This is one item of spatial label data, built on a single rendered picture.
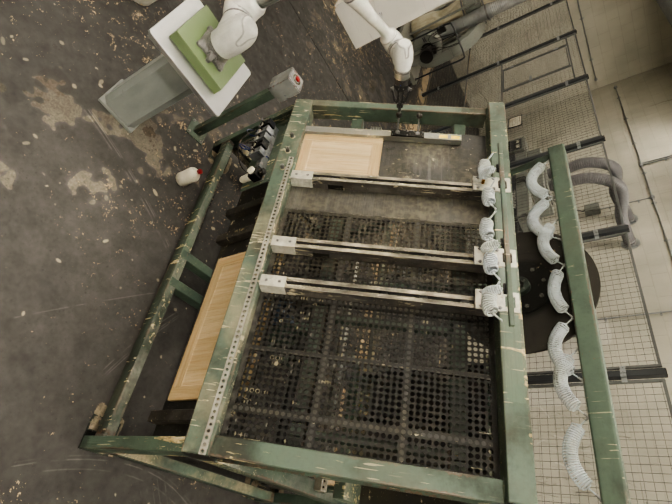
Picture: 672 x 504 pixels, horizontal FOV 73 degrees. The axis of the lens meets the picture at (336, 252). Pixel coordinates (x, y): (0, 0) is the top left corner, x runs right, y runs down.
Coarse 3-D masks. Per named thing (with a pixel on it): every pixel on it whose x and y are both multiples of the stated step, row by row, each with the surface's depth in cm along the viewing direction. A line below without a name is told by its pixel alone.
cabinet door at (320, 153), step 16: (304, 144) 280; (320, 144) 279; (336, 144) 278; (352, 144) 278; (368, 144) 277; (304, 160) 272; (320, 160) 271; (336, 160) 270; (352, 160) 270; (368, 160) 269
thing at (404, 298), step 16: (272, 288) 218; (288, 288) 216; (304, 288) 214; (320, 288) 214; (336, 288) 216; (352, 288) 214; (368, 288) 212; (384, 288) 212; (496, 288) 190; (384, 304) 214; (400, 304) 211; (416, 304) 209; (432, 304) 207; (448, 304) 205; (464, 304) 205; (480, 304) 200
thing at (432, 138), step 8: (312, 128) 285; (320, 128) 284; (328, 128) 284; (336, 128) 283; (344, 128) 283; (352, 128) 282; (352, 136) 281; (360, 136) 280; (368, 136) 279; (376, 136) 278; (384, 136) 278; (392, 136) 277; (424, 136) 275; (432, 136) 274; (448, 136) 273; (448, 144) 275; (456, 144) 274
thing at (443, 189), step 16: (304, 176) 256; (320, 176) 258; (336, 176) 256; (352, 176) 254; (368, 176) 254; (384, 192) 255; (400, 192) 253; (416, 192) 251; (432, 192) 249; (448, 192) 247; (464, 192) 245; (480, 192) 243
